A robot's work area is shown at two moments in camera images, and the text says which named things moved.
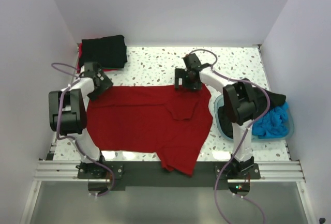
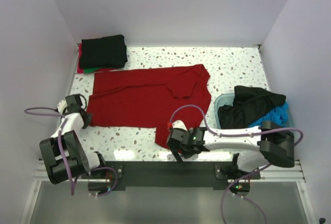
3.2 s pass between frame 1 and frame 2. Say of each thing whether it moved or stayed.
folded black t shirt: stayed
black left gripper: moved
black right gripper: moved
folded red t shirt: stayed
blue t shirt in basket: stayed
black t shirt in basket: stayed
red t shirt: moved
